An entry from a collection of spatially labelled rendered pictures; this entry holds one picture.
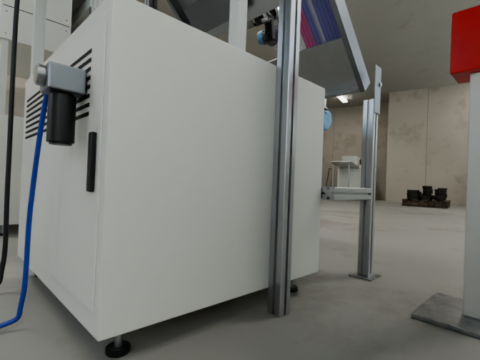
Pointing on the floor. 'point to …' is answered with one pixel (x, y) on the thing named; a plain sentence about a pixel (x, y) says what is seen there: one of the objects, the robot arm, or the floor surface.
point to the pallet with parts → (413, 198)
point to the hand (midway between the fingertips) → (248, 27)
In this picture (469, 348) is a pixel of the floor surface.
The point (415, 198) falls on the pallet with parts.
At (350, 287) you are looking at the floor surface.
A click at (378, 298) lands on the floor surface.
